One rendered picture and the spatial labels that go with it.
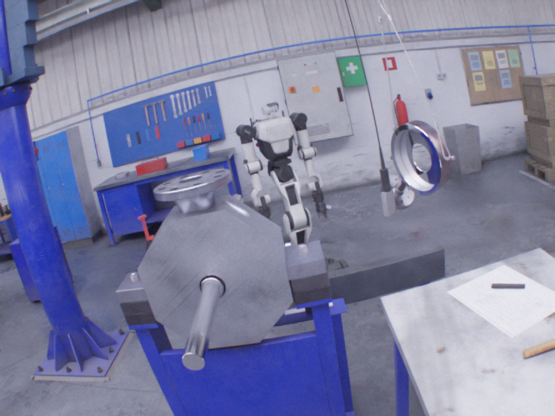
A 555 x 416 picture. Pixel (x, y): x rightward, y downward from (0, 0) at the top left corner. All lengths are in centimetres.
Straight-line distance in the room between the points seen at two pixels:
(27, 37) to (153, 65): 403
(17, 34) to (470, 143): 577
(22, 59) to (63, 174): 409
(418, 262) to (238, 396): 93
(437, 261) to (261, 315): 84
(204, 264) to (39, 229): 198
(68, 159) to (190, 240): 559
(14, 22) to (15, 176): 110
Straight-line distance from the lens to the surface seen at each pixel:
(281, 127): 363
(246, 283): 153
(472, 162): 674
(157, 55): 696
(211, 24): 685
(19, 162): 325
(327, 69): 635
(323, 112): 636
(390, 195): 244
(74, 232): 725
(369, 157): 683
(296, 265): 151
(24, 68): 312
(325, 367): 174
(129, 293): 164
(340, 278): 196
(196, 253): 151
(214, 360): 173
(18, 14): 329
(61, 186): 714
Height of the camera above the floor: 167
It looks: 13 degrees down
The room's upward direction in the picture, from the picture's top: 12 degrees counter-clockwise
